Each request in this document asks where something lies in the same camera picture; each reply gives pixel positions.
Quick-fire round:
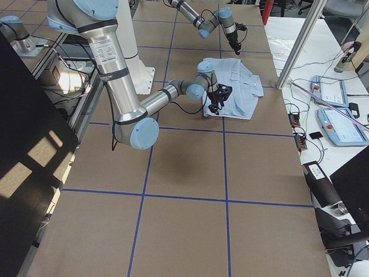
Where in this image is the blue teach pendant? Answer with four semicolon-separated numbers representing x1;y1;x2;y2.
311;75;349;107
317;107;368;147

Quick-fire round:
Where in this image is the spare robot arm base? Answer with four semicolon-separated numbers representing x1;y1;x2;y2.
1;16;43;58

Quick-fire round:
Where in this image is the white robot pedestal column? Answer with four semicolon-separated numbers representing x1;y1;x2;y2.
116;0;155;95

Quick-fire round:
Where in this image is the black monitor corner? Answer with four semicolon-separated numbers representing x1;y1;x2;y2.
330;147;368;230

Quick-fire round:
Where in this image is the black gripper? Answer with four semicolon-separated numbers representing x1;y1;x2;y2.
227;31;242;55
208;84;232;115

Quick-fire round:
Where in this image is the grabber reach tool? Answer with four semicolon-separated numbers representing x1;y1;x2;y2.
290;81;368;131

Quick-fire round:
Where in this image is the black roll with label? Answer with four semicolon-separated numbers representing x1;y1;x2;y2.
302;161;342;208

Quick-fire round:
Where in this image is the blue teach pendant far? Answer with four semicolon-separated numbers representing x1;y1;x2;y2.
311;75;349;107

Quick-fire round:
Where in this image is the black panel left side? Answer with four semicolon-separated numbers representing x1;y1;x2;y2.
1;38;77;276

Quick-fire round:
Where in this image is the grey aluminium frame post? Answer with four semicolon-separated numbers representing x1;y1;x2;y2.
276;0;327;90

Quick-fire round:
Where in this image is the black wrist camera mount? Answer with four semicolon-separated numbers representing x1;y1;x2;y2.
235;23;248;32

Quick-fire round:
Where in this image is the light blue button-up shirt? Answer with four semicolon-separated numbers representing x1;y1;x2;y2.
197;58;264;119

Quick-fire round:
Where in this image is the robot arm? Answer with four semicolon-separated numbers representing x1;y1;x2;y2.
163;0;247;55
47;1;232;149

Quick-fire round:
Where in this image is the blue teach pendant near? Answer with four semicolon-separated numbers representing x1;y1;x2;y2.
317;107;368;147

